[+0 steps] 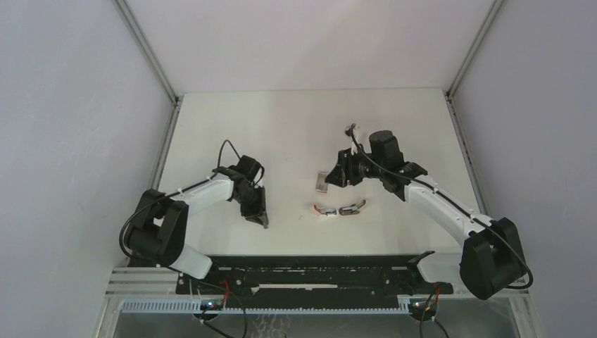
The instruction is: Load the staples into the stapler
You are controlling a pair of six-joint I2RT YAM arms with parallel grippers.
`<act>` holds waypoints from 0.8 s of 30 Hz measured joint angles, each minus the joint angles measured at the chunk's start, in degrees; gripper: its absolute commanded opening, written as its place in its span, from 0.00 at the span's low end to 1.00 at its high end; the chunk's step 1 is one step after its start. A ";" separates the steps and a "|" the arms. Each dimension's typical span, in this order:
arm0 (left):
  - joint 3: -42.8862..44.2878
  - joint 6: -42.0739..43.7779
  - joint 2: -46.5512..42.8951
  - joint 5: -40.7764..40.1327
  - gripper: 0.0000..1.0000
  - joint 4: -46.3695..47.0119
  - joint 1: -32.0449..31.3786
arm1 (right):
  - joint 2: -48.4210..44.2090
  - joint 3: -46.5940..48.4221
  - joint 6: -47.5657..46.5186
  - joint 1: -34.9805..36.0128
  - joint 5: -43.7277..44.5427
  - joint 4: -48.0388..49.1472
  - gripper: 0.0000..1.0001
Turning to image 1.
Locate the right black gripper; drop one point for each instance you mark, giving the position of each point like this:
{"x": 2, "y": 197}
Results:
{"x": 343, "y": 171}

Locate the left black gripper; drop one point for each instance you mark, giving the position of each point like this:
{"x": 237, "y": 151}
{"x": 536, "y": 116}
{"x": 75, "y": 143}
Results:
{"x": 260, "y": 208}

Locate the grey staple tray insert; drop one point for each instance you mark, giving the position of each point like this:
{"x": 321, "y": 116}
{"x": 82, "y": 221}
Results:
{"x": 321, "y": 183}

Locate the tan stapler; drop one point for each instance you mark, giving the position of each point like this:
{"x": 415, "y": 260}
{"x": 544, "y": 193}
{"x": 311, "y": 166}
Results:
{"x": 353, "y": 209}

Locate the pink stapler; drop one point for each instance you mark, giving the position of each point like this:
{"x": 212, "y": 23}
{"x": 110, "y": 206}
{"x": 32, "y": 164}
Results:
{"x": 323, "y": 211}

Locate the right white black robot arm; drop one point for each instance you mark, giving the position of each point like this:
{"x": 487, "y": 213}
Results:
{"x": 491, "y": 256}

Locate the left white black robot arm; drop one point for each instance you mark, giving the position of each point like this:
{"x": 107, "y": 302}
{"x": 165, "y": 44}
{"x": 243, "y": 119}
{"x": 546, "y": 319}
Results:
{"x": 156, "y": 231}

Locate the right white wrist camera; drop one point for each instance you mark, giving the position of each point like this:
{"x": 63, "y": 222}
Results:
{"x": 356, "y": 136}

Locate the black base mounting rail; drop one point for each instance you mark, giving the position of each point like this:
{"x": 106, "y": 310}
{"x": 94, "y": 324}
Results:
{"x": 311, "y": 282}

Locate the right aluminium frame post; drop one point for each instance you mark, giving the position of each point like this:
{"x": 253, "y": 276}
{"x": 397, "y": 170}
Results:
{"x": 475, "y": 46}

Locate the aluminium frame post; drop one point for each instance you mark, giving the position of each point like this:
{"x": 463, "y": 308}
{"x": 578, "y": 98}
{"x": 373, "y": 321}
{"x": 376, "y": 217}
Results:
{"x": 475, "y": 46}
{"x": 132, "y": 24}

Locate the left aluminium frame post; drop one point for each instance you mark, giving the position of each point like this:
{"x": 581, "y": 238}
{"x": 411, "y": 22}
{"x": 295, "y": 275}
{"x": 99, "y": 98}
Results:
{"x": 132, "y": 24}

